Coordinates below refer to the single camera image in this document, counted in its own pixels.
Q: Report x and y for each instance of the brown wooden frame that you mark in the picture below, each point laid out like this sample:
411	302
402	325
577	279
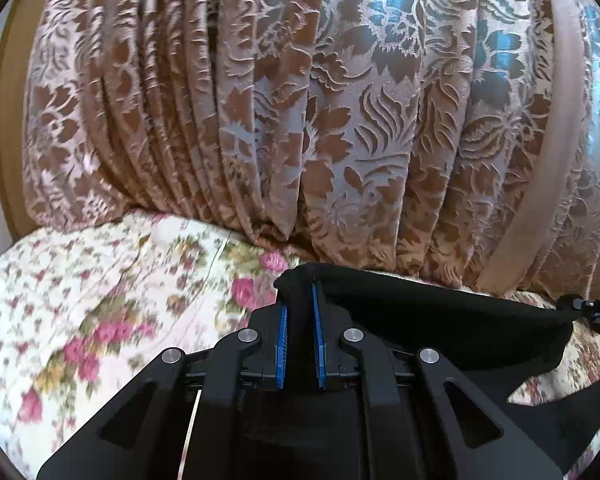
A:
11	135

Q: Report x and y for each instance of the brown patterned curtain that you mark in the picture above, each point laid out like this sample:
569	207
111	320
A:
330	110

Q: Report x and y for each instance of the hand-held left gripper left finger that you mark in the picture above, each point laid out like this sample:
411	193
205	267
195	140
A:
280	345

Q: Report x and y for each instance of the black pants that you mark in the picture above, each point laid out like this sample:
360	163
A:
430	312

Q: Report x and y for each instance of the floral bed sheet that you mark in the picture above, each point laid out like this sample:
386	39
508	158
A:
80	300

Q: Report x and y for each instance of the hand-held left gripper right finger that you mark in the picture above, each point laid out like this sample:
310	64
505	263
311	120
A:
319	345

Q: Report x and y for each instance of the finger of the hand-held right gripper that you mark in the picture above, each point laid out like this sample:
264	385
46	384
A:
596	310

